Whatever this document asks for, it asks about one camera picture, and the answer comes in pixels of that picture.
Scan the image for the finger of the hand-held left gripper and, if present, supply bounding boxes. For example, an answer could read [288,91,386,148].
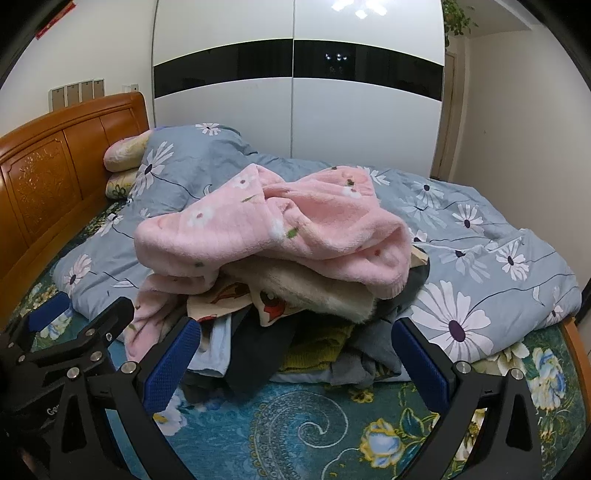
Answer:
[0,291,73,355]
[18,296,136,371]

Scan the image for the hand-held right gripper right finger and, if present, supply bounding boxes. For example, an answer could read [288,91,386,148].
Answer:
[392,316,551,480]

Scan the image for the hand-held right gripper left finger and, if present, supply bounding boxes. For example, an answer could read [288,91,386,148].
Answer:
[60,318,202,480]

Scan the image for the pink floral fleece garment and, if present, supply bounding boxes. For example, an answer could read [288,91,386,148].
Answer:
[124,164,414,365]

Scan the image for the light blue garment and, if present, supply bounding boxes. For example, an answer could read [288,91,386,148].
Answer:
[187,314,232,377]

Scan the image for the cream cartoon print cloth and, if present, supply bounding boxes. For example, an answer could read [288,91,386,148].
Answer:
[187,277,301,328]

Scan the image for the black garment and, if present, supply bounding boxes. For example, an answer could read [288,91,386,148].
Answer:
[185,307,301,398]

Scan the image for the olive green knit garment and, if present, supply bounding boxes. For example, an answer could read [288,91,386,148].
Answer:
[279,323,356,374]

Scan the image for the cream fuzzy garment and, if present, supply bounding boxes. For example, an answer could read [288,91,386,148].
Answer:
[222,258,377,324]

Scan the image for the teal floral bed sheet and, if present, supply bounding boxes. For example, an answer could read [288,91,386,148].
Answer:
[0,198,591,480]

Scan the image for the yellow floral pillow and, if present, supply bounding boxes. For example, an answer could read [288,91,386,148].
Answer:
[105,168,141,200]

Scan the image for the wooden carved headboard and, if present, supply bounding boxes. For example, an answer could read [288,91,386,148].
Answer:
[0,91,151,296]

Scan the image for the wooden bed footboard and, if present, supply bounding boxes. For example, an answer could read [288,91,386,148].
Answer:
[561,316,591,384]

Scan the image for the grey daisy print duvet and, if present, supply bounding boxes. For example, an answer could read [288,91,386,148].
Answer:
[53,122,583,370]

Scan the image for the white wardrobe with black stripe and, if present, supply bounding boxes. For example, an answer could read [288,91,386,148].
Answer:
[151,0,446,181]

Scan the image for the beige door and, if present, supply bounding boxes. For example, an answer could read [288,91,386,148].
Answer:
[431,48,467,181]

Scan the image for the green potted plant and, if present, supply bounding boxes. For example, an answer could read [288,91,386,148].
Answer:
[441,0,478,47]

